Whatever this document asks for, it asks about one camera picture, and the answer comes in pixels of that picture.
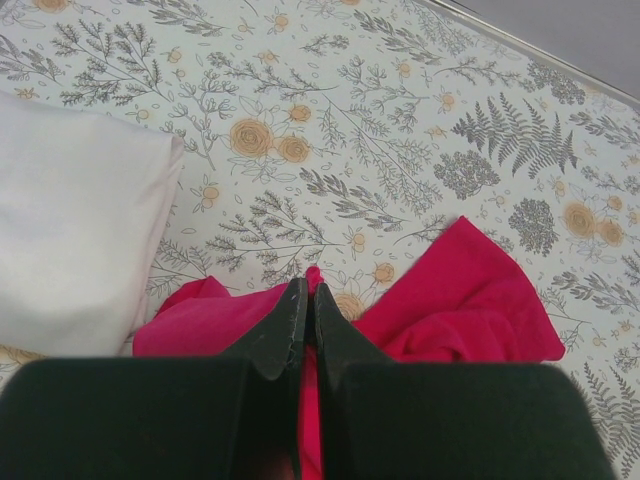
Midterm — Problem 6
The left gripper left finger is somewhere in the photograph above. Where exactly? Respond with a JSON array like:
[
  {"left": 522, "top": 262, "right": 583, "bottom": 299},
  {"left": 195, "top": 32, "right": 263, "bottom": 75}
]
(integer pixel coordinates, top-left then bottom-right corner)
[{"left": 1, "top": 279, "right": 308, "bottom": 479}]

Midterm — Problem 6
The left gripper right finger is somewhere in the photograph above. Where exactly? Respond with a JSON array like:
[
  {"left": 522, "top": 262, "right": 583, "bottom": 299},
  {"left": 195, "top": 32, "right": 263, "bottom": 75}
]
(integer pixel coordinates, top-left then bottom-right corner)
[{"left": 314, "top": 285, "right": 615, "bottom": 479}]

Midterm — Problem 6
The magenta t shirt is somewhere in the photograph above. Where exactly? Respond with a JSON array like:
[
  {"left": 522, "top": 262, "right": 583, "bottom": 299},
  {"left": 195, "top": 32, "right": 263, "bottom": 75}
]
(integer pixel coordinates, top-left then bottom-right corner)
[{"left": 132, "top": 214, "right": 567, "bottom": 480}]

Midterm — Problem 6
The folded white t shirt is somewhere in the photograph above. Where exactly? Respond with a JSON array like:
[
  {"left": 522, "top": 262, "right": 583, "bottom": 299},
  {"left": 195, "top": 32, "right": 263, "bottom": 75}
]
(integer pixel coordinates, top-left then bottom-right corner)
[{"left": 1, "top": 94, "right": 184, "bottom": 356}]

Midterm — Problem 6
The floral table mat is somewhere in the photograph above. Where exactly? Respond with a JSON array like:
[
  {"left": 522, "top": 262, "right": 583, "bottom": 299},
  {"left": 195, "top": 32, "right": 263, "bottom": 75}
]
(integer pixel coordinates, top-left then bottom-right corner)
[{"left": 1, "top": 1, "right": 639, "bottom": 479}]

